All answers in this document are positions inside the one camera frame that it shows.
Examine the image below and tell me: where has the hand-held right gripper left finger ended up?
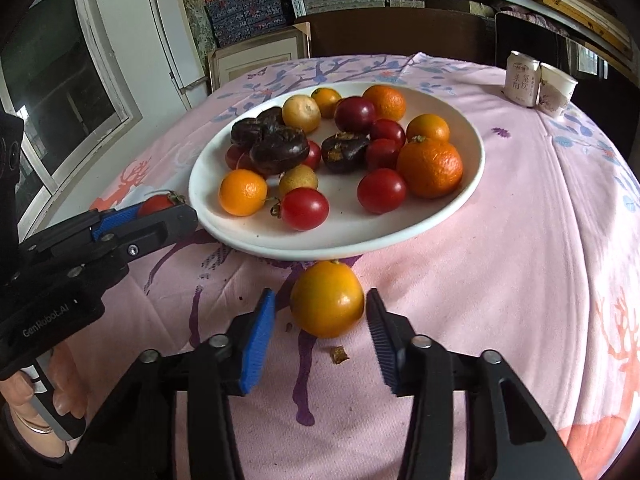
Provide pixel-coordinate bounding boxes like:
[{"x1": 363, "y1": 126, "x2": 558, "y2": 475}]
[{"x1": 97, "y1": 288, "x2": 277, "y2": 480}]

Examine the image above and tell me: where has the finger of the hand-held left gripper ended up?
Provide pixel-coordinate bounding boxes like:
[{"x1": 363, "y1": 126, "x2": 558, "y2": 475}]
[
  {"x1": 20, "y1": 206, "x2": 147, "y2": 259},
  {"x1": 37, "y1": 202, "x2": 199, "y2": 289}
]

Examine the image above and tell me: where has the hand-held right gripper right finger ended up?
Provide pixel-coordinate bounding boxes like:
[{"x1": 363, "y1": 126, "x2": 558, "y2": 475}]
[{"x1": 365, "y1": 287, "x2": 583, "y2": 480}]

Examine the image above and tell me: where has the red cherry tomato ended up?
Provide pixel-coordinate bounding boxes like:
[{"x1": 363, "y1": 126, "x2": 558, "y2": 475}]
[
  {"x1": 224, "y1": 145, "x2": 257, "y2": 172},
  {"x1": 270, "y1": 187, "x2": 331, "y2": 232},
  {"x1": 302, "y1": 140, "x2": 323, "y2": 172},
  {"x1": 136, "y1": 191, "x2": 187, "y2": 217},
  {"x1": 369, "y1": 119, "x2": 406, "y2": 149},
  {"x1": 364, "y1": 138, "x2": 401, "y2": 171}
]

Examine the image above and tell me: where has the yellow-orange oval kumquat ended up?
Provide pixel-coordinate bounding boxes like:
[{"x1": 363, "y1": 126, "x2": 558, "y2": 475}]
[{"x1": 289, "y1": 260, "x2": 365, "y2": 340}]

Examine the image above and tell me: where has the white oval plate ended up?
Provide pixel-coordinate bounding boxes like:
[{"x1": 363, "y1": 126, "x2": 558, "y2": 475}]
[{"x1": 188, "y1": 82, "x2": 487, "y2": 261}]

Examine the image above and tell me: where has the large dark water chestnut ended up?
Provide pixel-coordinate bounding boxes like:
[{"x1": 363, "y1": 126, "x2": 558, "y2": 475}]
[{"x1": 249, "y1": 127, "x2": 310, "y2": 176}]

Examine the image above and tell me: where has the brownish yellow round fruit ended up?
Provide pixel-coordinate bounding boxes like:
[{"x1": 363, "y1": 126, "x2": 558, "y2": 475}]
[{"x1": 278, "y1": 164, "x2": 320, "y2": 199}]

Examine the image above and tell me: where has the large dark red tomato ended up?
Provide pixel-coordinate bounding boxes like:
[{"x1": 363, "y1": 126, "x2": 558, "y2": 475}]
[
  {"x1": 333, "y1": 96, "x2": 378, "y2": 135},
  {"x1": 356, "y1": 168, "x2": 408, "y2": 215}
]

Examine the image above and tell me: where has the large orange mandarin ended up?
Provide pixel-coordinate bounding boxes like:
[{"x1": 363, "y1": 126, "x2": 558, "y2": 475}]
[{"x1": 397, "y1": 136, "x2": 465, "y2": 200}]

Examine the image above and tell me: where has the dark water chestnut yellow break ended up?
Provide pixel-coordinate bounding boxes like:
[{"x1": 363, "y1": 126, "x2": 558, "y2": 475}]
[{"x1": 321, "y1": 132, "x2": 371, "y2": 175}]

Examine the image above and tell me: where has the round orange kumquat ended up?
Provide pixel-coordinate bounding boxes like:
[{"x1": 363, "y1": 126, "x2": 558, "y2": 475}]
[
  {"x1": 405, "y1": 114, "x2": 451, "y2": 144},
  {"x1": 219, "y1": 169, "x2": 269, "y2": 217},
  {"x1": 311, "y1": 87, "x2": 344, "y2": 119}
]

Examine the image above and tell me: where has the person's left hand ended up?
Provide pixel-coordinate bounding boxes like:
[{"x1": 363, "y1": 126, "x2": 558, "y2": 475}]
[{"x1": 0, "y1": 346, "x2": 91, "y2": 461}]

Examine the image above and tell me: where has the pink printed tablecloth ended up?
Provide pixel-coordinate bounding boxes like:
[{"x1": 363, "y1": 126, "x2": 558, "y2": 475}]
[{"x1": 65, "y1": 52, "x2": 640, "y2": 480}]

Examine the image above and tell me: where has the white framed window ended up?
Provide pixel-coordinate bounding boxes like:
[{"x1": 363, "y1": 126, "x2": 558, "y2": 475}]
[{"x1": 0, "y1": 0, "x2": 143, "y2": 206}]

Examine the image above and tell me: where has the white panel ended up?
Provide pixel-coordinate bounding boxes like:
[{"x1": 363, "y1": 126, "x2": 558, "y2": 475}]
[{"x1": 146, "y1": 0, "x2": 209, "y2": 112}]

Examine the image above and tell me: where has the stack of patterned boxes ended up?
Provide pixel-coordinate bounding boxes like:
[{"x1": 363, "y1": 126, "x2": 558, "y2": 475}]
[{"x1": 201, "y1": 0, "x2": 297, "y2": 47}]

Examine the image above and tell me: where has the small orange mandarin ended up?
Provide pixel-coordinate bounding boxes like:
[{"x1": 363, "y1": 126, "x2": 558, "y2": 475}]
[{"x1": 362, "y1": 84, "x2": 407, "y2": 122}]

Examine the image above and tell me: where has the dark brown wooden board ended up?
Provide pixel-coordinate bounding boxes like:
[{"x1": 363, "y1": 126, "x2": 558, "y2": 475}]
[{"x1": 294, "y1": 9, "x2": 497, "y2": 69}]

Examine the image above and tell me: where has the white drink can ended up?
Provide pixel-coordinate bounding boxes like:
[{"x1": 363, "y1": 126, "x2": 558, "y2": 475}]
[{"x1": 504, "y1": 51, "x2": 542, "y2": 108}]

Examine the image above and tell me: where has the white paper cup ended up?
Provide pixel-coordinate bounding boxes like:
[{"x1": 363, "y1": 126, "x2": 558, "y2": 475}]
[{"x1": 537, "y1": 62, "x2": 579, "y2": 119}]

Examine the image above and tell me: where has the black chair back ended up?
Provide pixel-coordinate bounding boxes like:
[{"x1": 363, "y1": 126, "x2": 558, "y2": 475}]
[{"x1": 494, "y1": 10, "x2": 612, "y2": 87}]

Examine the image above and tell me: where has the stack of wooden frames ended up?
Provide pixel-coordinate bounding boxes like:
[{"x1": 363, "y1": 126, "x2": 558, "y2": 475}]
[{"x1": 529, "y1": 0, "x2": 637, "y2": 63}]

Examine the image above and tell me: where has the gold ring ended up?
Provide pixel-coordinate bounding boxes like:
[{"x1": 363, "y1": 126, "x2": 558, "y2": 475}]
[{"x1": 11, "y1": 411, "x2": 54, "y2": 436}]

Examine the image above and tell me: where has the beige picture frame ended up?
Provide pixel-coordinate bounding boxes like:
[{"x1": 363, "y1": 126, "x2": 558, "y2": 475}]
[{"x1": 207, "y1": 25, "x2": 312, "y2": 94}]

